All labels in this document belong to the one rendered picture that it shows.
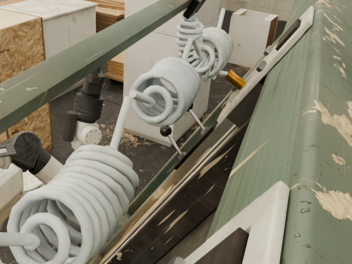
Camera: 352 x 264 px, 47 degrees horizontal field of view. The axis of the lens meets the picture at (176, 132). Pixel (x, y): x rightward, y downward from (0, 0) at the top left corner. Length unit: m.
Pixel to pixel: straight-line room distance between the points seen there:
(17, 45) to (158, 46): 1.16
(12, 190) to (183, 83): 0.94
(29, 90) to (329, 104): 0.20
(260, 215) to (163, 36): 3.32
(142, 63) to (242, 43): 2.69
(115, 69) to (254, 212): 4.94
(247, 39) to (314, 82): 5.74
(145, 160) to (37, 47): 1.34
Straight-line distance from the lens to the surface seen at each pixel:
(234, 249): 0.19
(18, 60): 3.11
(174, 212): 0.75
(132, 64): 3.74
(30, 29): 3.16
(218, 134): 1.14
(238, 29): 6.08
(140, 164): 3.64
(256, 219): 0.20
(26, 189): 2.86
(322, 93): 0.32
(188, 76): 0.46
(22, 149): 1.40
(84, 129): 1.32
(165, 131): 1.26
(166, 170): 1.56
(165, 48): 3.51
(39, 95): 0.26
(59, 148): 3.89
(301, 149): 0.24
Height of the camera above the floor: 2.08
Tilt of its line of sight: 30 degrees down
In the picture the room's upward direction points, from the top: 5 degrees clockwise
